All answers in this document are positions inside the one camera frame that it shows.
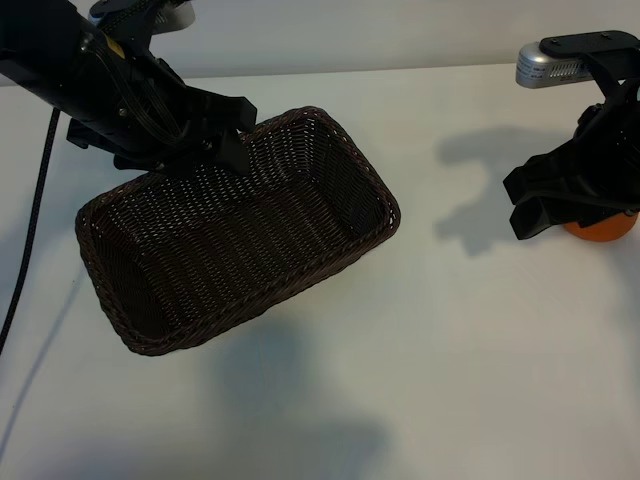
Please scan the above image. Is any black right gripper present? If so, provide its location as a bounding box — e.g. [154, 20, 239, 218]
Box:
[502, 82, 640, 242]

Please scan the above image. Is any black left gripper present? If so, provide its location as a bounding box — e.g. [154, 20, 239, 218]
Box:
[112, 54, 259, 177]

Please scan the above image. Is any orange citrus fruit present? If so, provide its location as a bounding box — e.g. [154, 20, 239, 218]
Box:
[563, 211, 640, 245]

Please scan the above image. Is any dark brown wicker basket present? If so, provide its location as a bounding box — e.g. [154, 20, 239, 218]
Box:
[74, 104, 402, 357]

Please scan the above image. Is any black arm wire bundle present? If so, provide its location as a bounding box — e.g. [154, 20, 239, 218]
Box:
[92, 37, 189, 147]

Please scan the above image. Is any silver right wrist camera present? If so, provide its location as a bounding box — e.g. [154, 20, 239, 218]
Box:
[514, 30, 640, 92]

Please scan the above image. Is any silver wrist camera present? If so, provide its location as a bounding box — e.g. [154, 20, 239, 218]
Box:
[514, 30, 640, 92]
[88, 0, 197, 35]

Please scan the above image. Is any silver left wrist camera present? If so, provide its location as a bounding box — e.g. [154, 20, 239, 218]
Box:
[88, 0, 197, 35]

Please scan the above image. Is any black braided cable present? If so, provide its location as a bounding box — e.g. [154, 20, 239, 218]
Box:
[0, 107, 61, 357]

